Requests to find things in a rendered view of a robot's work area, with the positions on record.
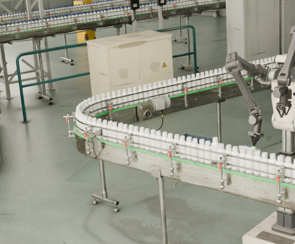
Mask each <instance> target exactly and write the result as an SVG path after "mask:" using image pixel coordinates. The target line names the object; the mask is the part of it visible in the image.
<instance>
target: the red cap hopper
mask: <svg viewBox="0 0 295 244"><path fill-rule="evenodd" d="M2 1H10V0H0V2H2ZM22 1H23V0H20V1H19V3H18V4H17V5H16V7H15V9H17V8H18V7H19V5H20V4H21V2H22ZM37 1H38V3H39V12H40V18H41V21H43V18H44V7H43V0H35V1H34V2H33V4H32V5H31V4H30V0H26V4H27V12H28V20H30V22H32V12H31V10H32V8H33V7H34V5H35V4H36V2H37ZM0 6H1V7H2V8H3V9H4V10H6V11H7V12H8V13H9V14H11V15H12V12H11V11H10V10H9V9H7V8H6V7H5V6H4V5H2V4H1V3H0ZM43 44H44V49H47V48H48V43H47V37H45V38H43ZM31 46H32V50H33V51H35V50H36V43H35V41H33V40H31ZM44 55H45V63H46V71H45V70H43V72H44V77H47V80H51V79H52V76H51V68H50V59H49V52H45V53H44ZM0 56H1V63H2V67H1V69H0V73H1V72H2V70H3V75H2V76H0V82H1V83H3V84H5V90H6V97H5V99H10V98H13V97H12V96H11V94H10V87H9V84H14V83H18V80H15V81H12V79H13V78H14V76H16V75H17V69H16V71H15V72H14V73H13V74H8V73H7V66H6V65H7V62H6V59H5V52H4V45H3V44H2V45H0ZM21 61H23V62H24V63H25V64H26V65H28V66H29V67H30V68H32V69H33V70H28V71H24V72H20V73H21V74H27V73H32V72H35V77H30V78H25V79H22V82H24V81H29V80H36V82H40V79H41V76H40V75H39V73H41V72H40V67H39V66H38V59H37V54H33V61H34V67H33V66H32V65H30V64H29V63H28V62H26V61H25V60H24V59H22V60H21ZM9 76H10V77H11V78H10V79H9V80H8V77H9ZM1 78H4V80H2V79H1ZM48 87H49V89H47V90H49V91H50V90H55V89H54V88H53V84H52V82H49V83H48ZM0 92H1V90H0Z"/></svg>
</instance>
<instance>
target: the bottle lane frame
mask: <svg viewBox="0 0 295 244"><path fill-rule="evenodd" d="M97 144H98V146H99V149H101V150H100V151H99V156H97V157H96V156H94V155H93V158H96V159H98V160H102V161H106V162H109V163H113V164H117V165H121V166H125V167H128V168H133V169H136V170H140V171H144V172H148V173H151V170H150V167H151V166H152V165H153V166H157V167H159V168H160V169H161V176H163V177H166V178H170V179H174V180H178V181H182V182H186V183H190V184H194V185H197V186H201V187H205V188H209V189H213V190H217V191H220V192H224V193H228V194H231V195H235V196H239V197H243V198H248V199H251V200H255V201H259V202H262V203H266V204H270V205H274V206H278V207H281V208H285V209H289V210H292V211H295V185H291V184H286V183H284V182H283V183H281V182H280V194H282V193H283V192H284V191H283V188H286V192H285V193H284V194H286V198H285V199H284V200H283V201H282V203H281V204H280V205H278V203H277V200H278V197H277V194H278V183H277V181H274V180H269V179H264V178H260V177H256V176H251V175H249V174H248V175H247V174H244V173H239V172H235V171H231V170H226V169H222V177H223V180H225V179H226V174H228V178H227V180H228V181H229V184H227V183H226V180H225V182H224V185H226V184H227V185H226V186H225V188H224V189H223V190H221V188H220V186H221V183H220V180H221V174H220V169H219V168H217V167H213V166H208V165H204V164H200V163H196V162H191V161H187V160H183V159H179V158H175V157H172V165H173V167H175V166H176V162H178V166H177V168H178V172H177V173H175V172H176V168H174V173H175V175H174V176H173V177H171V175H170V173H171V170H170V158H169V156H167V155H163V154H158V153H153V152H148V151H145V150H141V149H135V148H131V147H128V156H131V155H132V152H133V156H131V157H130V161H132V157H134V160H133V161H132V162H130V164H129V165H127V164H126V162H127V159H126V148H125V147H124V146H123V145H118V144H115V143H110V142H106V141H102V140H97Z"/></svg>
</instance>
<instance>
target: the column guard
mask: <svg viewBox="0 0 295 244"><path fill-rule="evenodd" d="M91 2H92V0H87V1H74V5H76V4H77V5H78V4H82V6H83V3H84V4H85V5H86V3H87V4H88V3H91ZM80 6H81V5H80ZM94 39H96V37H95V31H93V30H88V31H84V32H80V33H77V40H78V44H81V43H85V42H86V41H88V40H94Z"/></svg>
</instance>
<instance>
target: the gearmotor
mask: <svg viewBox="0 0 295 244"><path fill-rule="evenodd" d="M170 105H171V101H170V99H169V97H168V96H161V97H156V98H152V99H148V100H147V103H144V104H140V105H138V106H137V116H138V121H139V122H140V121H141V120H143V121H146V120H150V119H153V115H152V112H153V111H158V110H161V112H163V109H166V108H169V107H170ZM162 125H163V114H162ZM162 125H161V127H162ZM161 127H160V128H161ZM160 128H159V129H158V130H160ZM158 130H157V131H158Z"/></svg>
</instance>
